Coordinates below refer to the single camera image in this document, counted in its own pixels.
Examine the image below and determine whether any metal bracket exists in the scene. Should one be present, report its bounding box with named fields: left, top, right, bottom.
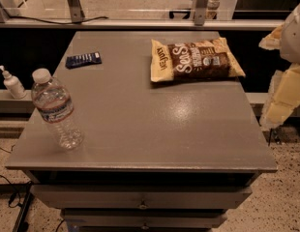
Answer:
left=194, top=0, right=208, bottom=26
left=67, top=0, right=85, bottom=23

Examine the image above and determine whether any metal bracket left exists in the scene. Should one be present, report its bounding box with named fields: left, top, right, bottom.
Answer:
left=67, top=0, right=85, bottom=23

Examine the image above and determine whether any blue snack bar wrapper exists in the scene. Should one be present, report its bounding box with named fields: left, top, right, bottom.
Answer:
left=66, top=52, right=102, bottom=70

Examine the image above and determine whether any grey drawer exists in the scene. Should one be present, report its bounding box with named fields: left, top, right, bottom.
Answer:
left=31, top=185, right=252, bottom=210
left=61, top=209, right=226, bottom=229

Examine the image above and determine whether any clear plastic water bottle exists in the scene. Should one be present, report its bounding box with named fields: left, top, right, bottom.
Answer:
left=31, top=68, right=84, bottom=150

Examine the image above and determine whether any metal bracket right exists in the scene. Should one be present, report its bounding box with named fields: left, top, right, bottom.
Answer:
left=194, top=0, right=208, bottom=26

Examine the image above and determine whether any white pump dispenser bottle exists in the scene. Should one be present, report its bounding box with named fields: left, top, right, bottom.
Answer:
left=0, top=66, right=26, bottom=100

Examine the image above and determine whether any black floor cable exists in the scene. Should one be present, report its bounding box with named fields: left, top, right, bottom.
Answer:
left=0, top=133, right=33, bottom=210

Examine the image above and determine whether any grey lower drawer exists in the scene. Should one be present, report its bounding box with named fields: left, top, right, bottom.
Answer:
left=61, top=209, right=226, bottom=229

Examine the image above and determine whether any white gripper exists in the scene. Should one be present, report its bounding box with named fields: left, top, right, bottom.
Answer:
left=258, top=4, right=300, bottom=130

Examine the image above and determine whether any grey upper drawer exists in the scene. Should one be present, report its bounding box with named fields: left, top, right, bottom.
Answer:
left=31, top=185, right=252, bottom=210

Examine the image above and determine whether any yellow brown chip bag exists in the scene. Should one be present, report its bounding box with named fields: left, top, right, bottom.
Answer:
left=151, top=37, right=246, bottom=82

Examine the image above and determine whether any black cable on shelf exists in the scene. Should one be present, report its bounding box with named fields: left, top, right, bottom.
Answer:
left=4, top=0, right=109, bottom=26

